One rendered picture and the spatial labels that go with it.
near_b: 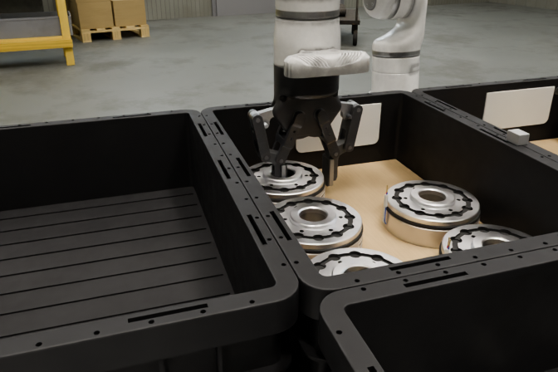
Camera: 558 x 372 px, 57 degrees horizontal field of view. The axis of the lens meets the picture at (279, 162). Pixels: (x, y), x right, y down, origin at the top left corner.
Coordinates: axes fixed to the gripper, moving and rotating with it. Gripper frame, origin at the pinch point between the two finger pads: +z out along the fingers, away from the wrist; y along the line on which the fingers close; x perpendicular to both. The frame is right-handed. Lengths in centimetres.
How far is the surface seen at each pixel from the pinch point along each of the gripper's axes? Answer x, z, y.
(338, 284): 30.6, -7.2, 9.0
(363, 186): -0.4, 2.8, -8.3
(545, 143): -6.2, 3.0, -43.0
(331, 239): 15.4, -0.4, 2.8
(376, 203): 4.6, 2.8, -7.7
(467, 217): 15.6, -0.3, -12.2
